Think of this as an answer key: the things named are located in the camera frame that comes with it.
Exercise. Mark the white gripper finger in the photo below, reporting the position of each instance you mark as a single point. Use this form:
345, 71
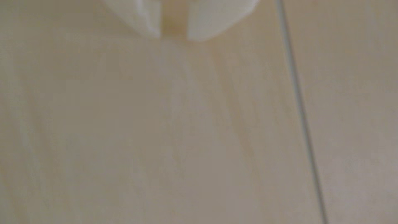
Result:
143, 15
214, 18

